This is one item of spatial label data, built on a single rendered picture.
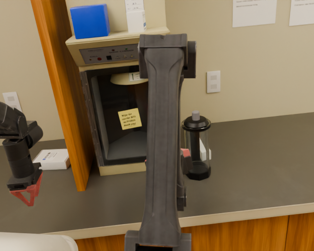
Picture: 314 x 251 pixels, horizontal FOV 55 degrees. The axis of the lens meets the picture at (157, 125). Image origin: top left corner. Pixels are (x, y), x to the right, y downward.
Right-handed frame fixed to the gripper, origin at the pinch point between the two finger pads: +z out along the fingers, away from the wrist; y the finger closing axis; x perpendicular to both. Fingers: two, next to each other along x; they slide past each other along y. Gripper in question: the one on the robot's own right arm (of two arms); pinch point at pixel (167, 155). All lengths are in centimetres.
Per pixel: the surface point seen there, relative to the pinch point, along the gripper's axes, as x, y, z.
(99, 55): -35.5, 13.0, 11.9
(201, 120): -3.6, -15.0, 12.5
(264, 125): 25, -51, 51
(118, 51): -35.2, 6.6, 11.1
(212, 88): 2, -30, 62
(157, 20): -40.6, -8.3, 18.0
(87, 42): -40.5, 14.3, 6.9
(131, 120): -8.2, 10.2, 18.6
